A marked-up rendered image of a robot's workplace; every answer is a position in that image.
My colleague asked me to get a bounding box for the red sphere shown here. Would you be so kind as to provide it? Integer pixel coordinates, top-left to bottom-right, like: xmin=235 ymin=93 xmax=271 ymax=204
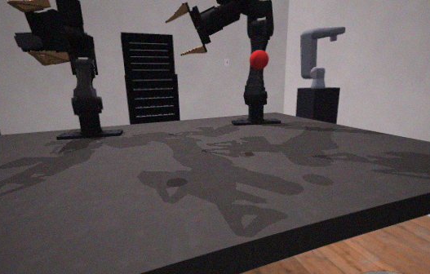
xmin=250 ymin=50 xmax=268 ymax=70

